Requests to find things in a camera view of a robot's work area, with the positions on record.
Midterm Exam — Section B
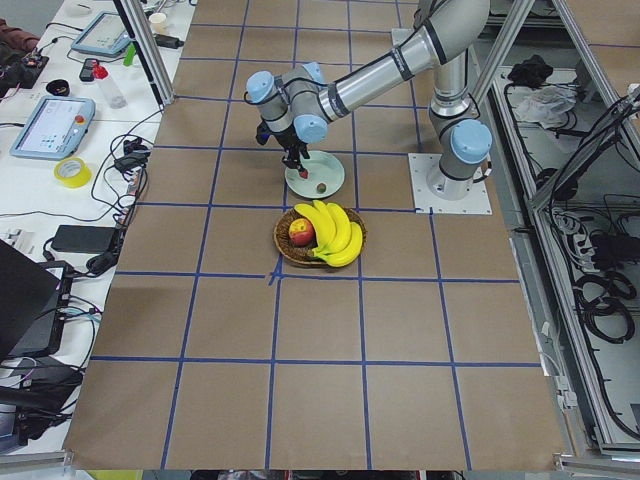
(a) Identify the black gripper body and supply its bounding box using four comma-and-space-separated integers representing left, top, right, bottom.
255, 122, 307, 168

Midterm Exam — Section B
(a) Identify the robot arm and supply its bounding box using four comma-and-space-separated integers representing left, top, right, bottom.
244, 1, 490, 178

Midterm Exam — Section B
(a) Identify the light green plate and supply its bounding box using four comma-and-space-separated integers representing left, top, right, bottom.
285, 150, 345, 199

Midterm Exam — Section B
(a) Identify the red yellow apple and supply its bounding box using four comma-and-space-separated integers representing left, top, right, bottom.
288, 217, 315, 247

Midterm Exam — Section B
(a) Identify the yellow banana bunch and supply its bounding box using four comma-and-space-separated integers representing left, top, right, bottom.
294, 200, 365, 268

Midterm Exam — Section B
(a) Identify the brown wicker basket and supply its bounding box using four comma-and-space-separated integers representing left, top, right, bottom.
273, 207, 367, 267

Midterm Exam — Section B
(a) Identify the black power adapter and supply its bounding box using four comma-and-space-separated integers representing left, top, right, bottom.
154, 34, 184, 49

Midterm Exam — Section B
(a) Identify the clear bottle red cap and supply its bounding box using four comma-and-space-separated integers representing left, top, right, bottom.
92, 62, 127, 109

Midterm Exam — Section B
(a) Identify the white paper cup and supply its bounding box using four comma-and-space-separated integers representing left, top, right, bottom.
148, 12, 168, 35

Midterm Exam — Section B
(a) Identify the yellow tape roll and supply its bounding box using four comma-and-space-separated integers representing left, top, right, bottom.
54, 157, 92, 189

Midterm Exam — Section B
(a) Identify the black phone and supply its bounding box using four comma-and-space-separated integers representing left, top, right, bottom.
79, 58, 99, 83

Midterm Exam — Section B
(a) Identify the blue teach pendant far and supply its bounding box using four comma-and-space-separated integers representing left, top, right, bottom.
71, 11, 131, 58

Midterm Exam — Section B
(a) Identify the blue teach pendant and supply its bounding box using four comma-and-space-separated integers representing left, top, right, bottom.
71, 11, 131, 58
10, 96, 96, 161

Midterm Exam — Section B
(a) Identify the black power brick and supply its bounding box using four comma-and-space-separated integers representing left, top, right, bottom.
51, 225, 116, 254

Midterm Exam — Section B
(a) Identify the blue teach pendant near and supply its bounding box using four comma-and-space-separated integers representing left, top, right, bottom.
10, 96, 96, 161

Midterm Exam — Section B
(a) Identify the white crumpled cloth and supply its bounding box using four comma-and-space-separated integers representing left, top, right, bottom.
514, 85, 576, 129

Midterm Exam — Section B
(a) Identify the black laptop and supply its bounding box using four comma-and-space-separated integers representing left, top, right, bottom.
1, 242, 72, 360

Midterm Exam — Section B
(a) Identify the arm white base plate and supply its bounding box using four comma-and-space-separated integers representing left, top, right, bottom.
408, 153, 492, 215

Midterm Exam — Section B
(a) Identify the aluminium frame post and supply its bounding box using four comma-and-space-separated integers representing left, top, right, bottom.
113, 0, 175, 107

